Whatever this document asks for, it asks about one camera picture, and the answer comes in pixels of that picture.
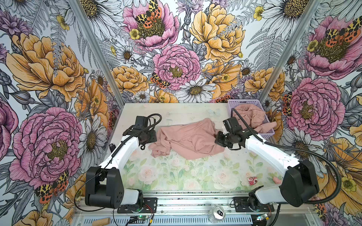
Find aluminium corner post left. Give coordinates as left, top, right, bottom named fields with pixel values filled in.
left=69, top=1, right=125, bottom=110

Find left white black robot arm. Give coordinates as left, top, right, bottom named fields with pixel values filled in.
left=85, top=114, right=162, bottom=211

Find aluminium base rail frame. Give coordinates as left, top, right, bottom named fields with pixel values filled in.
left=70, top=182, right=323, bottom=226

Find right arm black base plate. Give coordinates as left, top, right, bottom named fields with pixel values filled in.
left=229, top=196, right=275, bottom=213

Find right small circuit board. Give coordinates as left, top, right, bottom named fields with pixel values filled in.
left=253, top=213, right=269, bottom=221

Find lilac perforated plastic basket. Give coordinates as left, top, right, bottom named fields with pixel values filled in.
left=228, top=99, right=277, bottom=139

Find pink pixel-print t-shirt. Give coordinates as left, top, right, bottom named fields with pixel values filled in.
left=149, top=118, right=225, bottom=160

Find wooden cork block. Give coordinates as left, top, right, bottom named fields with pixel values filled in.
left=92, top=218, right=111, bottom=226

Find small green circuit board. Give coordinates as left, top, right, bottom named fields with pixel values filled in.
left=128, top=215, right=154, bottom=224

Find aluminium corner post right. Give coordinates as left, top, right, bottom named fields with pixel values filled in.
left=258, top=0, right=321, bottom=103

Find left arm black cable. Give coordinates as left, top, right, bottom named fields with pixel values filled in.
left=73, top=113, right=163, bottom=212

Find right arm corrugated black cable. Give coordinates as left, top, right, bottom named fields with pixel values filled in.
left=230, top=108, right=342, bottom=226

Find aluminium corner post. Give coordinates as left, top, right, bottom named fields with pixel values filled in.
left=258, top=0, right=321, bottom=103
left=69, top=1, right=125, bottom=110

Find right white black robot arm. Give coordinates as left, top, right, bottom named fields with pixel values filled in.
left=215, top=117, right=319, bottom=211

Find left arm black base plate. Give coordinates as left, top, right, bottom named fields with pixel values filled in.
left=117, top=197, right=158, bottom=214

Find pink garments in basket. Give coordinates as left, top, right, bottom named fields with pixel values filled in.
left=234, top=104, right=277, bottom=133

